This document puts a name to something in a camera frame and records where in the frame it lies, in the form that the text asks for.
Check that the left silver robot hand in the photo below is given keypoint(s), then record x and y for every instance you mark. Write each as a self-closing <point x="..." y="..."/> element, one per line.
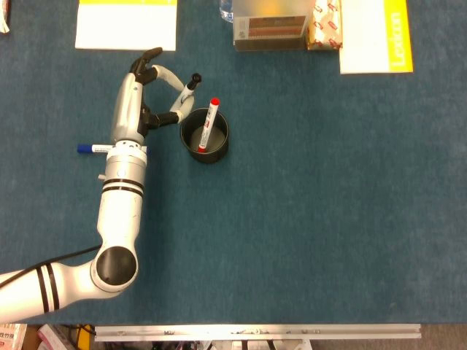
<point x="126" y="109"/>

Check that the blue whiteboard marker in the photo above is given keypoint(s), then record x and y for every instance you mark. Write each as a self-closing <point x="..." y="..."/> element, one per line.
<point x="87" y="149"/>

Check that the black whiteboard marker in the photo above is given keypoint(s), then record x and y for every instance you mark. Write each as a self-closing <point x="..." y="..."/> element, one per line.
<point x="193" y="82"/>

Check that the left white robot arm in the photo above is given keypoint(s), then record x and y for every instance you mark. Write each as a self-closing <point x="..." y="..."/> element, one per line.
<point x="120" y="211"/>

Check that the black cylindrical pen cup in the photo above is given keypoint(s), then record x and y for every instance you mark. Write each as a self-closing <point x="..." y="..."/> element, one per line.
<point x="220" y="155"/>

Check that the white notebook with yellow band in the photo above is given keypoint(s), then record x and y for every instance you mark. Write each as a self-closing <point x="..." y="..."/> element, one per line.
<point x="126" y="27"/>

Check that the red whiteboard marker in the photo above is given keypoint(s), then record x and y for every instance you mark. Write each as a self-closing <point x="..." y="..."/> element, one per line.
<point x="212" y="112"/>

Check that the clear water bottle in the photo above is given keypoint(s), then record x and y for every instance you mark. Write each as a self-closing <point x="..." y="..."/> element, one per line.
<point x="226" y="11"/>

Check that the snack bag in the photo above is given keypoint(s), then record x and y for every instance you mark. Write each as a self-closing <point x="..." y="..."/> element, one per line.
<point x="3" y="18"/>

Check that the blue felt table cloth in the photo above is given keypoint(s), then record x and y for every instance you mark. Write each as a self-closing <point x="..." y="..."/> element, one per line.
<point x="310" y="218"/>

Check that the gold red-print wrapped pack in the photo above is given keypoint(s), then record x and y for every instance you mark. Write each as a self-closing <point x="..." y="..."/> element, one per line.
<point x="326" y="29"/>

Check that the yellow black device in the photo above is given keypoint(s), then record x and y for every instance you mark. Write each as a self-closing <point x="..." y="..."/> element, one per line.
<point x="85" y="339"/>

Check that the pink white package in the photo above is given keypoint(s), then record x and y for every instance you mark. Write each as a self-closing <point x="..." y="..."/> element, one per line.
<point x="54" y="337"/>

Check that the white yellow Lexicon book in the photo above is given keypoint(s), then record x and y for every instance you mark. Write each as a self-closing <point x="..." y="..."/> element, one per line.
<point x="368" y="40"/>

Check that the red white printed box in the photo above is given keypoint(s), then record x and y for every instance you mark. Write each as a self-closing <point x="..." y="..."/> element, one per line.
<point x="11" y="337"/>

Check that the aluminium profile rail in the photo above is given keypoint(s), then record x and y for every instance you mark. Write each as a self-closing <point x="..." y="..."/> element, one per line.
<point x="255" y="332"/>

